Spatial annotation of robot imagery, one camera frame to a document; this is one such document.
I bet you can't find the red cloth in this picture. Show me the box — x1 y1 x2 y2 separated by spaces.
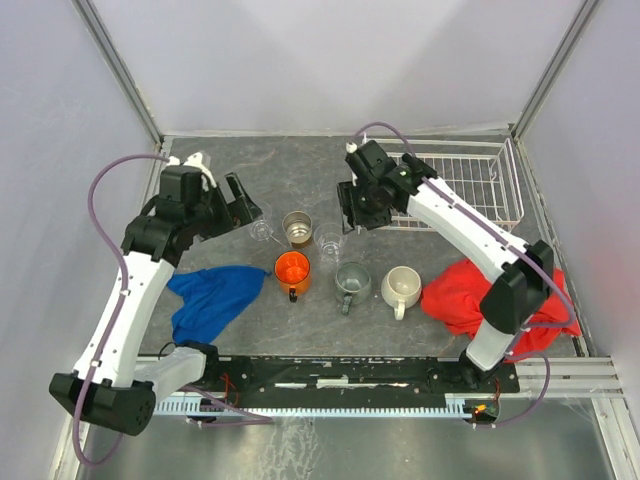
421 259 582 356

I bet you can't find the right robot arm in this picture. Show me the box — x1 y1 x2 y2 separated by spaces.
337 140 554 387

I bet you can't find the clear plastic cup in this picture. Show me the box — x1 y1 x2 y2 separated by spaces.
249 201 273 241
313 222 346 263

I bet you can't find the grey-green glazed mug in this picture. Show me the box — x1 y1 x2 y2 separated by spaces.
335 262 372 315

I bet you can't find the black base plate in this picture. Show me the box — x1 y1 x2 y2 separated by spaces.
193 355 520 408

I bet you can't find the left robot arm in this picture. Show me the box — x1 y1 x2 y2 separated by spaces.
49 165 260 436

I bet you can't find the cream ceramic mug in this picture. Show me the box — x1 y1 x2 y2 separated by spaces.
381 266 422 321

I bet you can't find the orange enamel mug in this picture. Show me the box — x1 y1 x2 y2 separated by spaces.
274 251 312 303

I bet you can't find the white wire dish rack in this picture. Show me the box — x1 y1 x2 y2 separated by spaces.
369 137 525 232

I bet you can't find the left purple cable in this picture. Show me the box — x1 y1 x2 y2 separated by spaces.
72 153 275 467

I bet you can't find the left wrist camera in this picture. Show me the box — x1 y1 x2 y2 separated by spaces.
167 151 217 188

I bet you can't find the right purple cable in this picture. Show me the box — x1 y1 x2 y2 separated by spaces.
352 121 579 430

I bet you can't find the steel tin cup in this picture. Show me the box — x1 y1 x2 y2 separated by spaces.
282 211 313 249

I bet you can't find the purple cable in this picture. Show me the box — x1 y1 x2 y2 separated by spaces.
72 153 275 467
352 121 579 430

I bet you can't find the aluminium frame rail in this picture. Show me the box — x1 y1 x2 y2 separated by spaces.
501 357 624 400

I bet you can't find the blue cloth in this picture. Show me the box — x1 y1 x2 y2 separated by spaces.
167 265 270 344

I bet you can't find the blue cable duct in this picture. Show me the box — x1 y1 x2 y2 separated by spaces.
154 393 472 420

